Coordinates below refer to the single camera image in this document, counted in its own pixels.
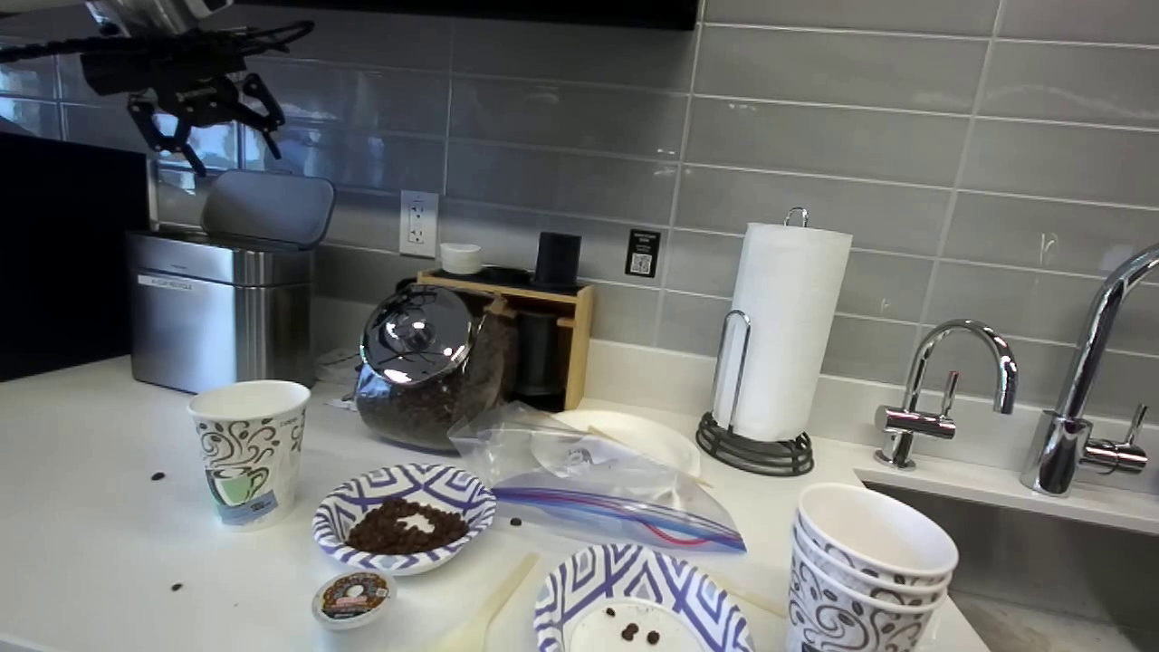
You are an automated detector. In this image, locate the chrome jar lid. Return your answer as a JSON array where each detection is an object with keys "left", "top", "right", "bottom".
[{"left": 353, "top": 284, "right": 476, "bottom": 390}]

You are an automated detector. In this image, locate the black cylinder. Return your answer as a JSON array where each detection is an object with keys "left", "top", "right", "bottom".
[{"left": 531, "top": 230, "right": 584, "bottom": 297}]

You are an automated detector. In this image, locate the tall chrome faucet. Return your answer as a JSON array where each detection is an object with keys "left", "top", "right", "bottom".
[{"left": 1022, "top": 241, "right": 1159, "bottom": 498}]

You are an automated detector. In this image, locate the white wall outlet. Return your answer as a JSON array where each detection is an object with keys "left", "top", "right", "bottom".
[{"left": 393, "top": 190, "right": 443, "bottom": 261}]

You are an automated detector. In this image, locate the black wall switch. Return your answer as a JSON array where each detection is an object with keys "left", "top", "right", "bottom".
[{"left": 624, "top": 226, "right": 664, "bottom": 284}]

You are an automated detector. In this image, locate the clear zip plastic bag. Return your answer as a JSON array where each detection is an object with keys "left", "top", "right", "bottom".
[{"left": 448, "top": 412, "right": 748, "bottom": 557}]

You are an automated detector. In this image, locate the black wire towel holder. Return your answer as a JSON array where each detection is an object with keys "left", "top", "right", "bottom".
[{"left": 691, "top": 207, "right": 819, "bottom": 477}]

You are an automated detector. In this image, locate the small white cup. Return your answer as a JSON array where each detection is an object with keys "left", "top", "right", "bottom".
[{"left": 433, "top": 241, "right": 486, "bottom": 278}]

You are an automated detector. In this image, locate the dark overhead cabinet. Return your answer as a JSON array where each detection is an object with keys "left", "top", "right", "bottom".
[{"left": 230, "top": 0, "right": 702, "bottom": 34}]

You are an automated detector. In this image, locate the black appliance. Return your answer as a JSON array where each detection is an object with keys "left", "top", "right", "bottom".
[{"left": 0, "top": 128, "right": 157, "bottom": 384}]

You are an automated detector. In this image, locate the pile of coffee grounds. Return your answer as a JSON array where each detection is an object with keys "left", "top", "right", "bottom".
[{"left": 339, "top": 498, "right": 469, "bottom": 557}]

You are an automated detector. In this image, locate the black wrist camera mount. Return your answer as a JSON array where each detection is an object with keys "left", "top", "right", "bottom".
[{"left": 0, "top": 17, "right": 317, "bottom": 64}]

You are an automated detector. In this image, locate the coffee pod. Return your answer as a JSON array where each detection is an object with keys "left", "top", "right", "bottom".
[{"left": 307, "top": 565, "right": 399, "bottom": 634}]

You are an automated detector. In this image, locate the small chrome faucet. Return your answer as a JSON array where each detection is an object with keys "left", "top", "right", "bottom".
[{"left": 874, "top": 317, "right": 1022, "bottom": 470}]

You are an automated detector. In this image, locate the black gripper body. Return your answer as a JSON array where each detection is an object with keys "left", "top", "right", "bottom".
[{"left": 74, "top": 38, "right": 265, "bottom": 109}]

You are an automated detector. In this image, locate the steel sink basin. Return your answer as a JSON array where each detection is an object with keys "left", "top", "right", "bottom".
[{"left": 892, "top": 482, "right": 1159, "bottom": 652}]

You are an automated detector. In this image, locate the silver steel lidded bin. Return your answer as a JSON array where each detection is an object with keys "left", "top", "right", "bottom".
[{"left": 122, "top": 170, "right": 339, "bottom": 400}]

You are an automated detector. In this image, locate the white paper towel roll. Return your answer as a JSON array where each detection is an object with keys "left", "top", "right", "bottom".
[{"left": 708, "top": 216, "right": 853, "bottom": 445}]

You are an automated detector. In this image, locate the wooden holder box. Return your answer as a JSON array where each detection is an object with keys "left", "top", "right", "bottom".
[{"left": 413, "top": 270, "right": 598, "bottom": 412}]

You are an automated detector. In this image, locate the blue patterned paper plate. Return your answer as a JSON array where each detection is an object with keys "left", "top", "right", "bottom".
[
  {"left": 307, "top": 459, "right": 498, "bottom": 581},
  {"left": 530, "top": 539, "right": 757, "bottom": 652}
]

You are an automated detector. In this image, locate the glass jar of coffee beans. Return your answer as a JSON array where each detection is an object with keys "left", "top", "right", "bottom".
[{"left": 351, "top": 288, "right": 519, "bottom": 457}]

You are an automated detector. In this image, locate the stacked patterned paper cup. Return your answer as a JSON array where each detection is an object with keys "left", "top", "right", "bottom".
[
  {"left": 788, "top": 528, "right": 951, "bottom": 612},
  {"left": 793, "top": 482, "right": 959, "bottom": 592},
  {"left": 777, "top": 547, "right": 943, "bottom": 652}
]

